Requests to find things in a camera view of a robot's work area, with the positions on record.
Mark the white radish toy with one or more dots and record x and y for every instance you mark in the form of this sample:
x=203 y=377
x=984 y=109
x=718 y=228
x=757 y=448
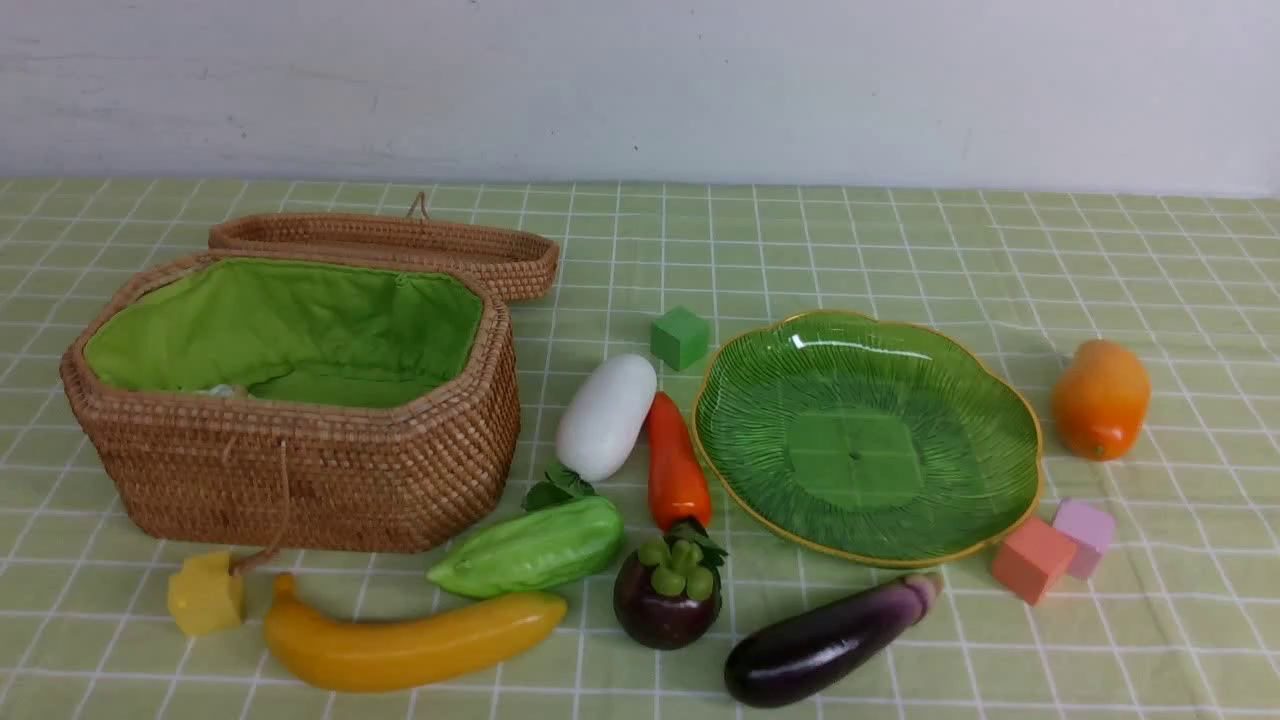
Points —
x=600 y=427

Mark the pink foam cube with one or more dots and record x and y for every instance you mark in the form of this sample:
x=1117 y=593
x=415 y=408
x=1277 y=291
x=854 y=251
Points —
x=1092 y=531

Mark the woven rattan basket lid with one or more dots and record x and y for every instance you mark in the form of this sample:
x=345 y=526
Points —
x=513 y=265

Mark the orange carrot toy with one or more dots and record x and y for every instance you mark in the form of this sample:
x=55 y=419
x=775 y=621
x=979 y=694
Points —
x=678 y=493

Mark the yellow foam block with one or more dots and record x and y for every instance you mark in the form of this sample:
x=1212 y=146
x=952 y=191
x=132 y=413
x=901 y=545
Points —
x=205 y=596

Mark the yellow banana toy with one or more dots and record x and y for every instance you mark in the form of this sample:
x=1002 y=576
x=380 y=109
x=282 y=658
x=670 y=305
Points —
x=348 y=657

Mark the green leaf-shaped glass plate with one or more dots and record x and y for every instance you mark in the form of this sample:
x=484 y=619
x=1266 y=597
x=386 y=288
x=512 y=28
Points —
x=883 y=443

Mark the orange mango toy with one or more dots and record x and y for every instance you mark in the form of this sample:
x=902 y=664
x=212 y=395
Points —
x=1100 y=403

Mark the woven rattan basket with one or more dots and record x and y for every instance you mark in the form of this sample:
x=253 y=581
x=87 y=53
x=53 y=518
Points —
x=300 y=401

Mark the purple eggplant toy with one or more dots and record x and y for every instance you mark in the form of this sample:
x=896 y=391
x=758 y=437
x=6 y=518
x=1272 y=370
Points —
x=797 y=657

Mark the dark purple mangosteen toy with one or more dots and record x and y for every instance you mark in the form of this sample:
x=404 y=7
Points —
x=668 y=593

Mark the green checkered tablecloth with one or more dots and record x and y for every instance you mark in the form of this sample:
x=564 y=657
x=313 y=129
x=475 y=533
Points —
x=1179 y=621

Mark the salmon foam cube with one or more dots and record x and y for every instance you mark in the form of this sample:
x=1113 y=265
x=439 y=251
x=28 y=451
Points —
x=1032 y=560

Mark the green foam cube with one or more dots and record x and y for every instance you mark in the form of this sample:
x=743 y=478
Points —
x=679 y=338

